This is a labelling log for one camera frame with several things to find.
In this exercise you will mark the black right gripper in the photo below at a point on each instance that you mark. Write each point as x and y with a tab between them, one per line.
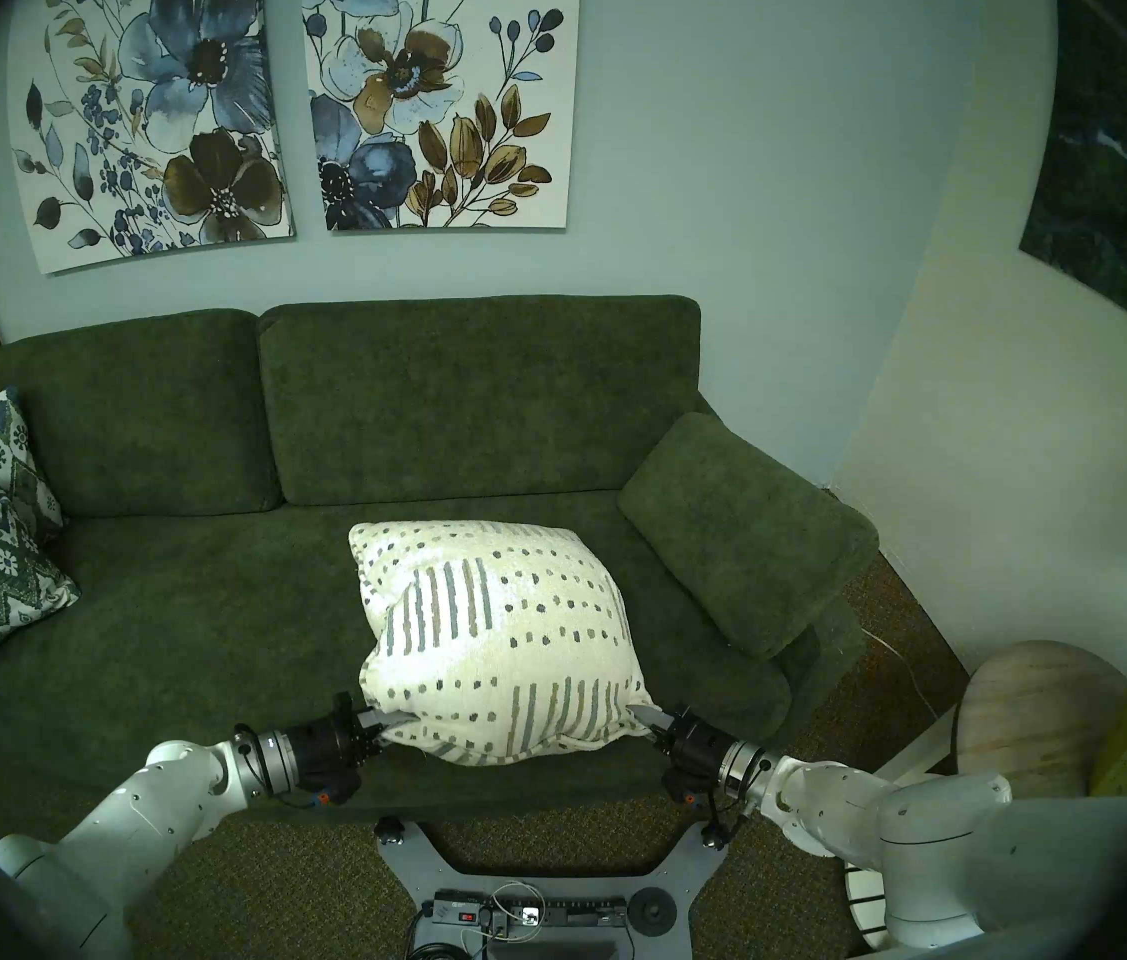
698	758

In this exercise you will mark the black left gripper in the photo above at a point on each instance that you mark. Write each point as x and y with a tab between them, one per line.
328	753

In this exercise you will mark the cream cushion with grey stripes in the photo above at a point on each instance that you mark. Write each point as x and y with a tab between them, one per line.
503	638

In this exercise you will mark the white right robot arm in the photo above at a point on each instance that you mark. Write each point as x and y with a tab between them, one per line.
923	828

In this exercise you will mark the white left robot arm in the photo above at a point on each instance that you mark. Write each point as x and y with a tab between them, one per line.
143	818

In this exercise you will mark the black round knob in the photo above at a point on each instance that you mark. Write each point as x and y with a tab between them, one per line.
651	911

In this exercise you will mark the dark green sofa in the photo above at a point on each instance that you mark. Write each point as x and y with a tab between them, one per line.
223	608

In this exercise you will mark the black power strip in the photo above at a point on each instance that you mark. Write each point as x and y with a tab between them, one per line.
583	913

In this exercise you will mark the white slatted chair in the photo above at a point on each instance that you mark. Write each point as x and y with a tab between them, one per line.
923	743

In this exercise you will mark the floral canvas with brown leaves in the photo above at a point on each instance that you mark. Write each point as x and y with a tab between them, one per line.
433	98

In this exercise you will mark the floral canvas with blue flower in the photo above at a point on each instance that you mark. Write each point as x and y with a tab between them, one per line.
173	118

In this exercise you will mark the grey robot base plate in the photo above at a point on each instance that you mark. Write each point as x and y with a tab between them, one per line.
678	868

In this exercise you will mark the forest waterfall wall picture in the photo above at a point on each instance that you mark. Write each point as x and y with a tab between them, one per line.
1113	188

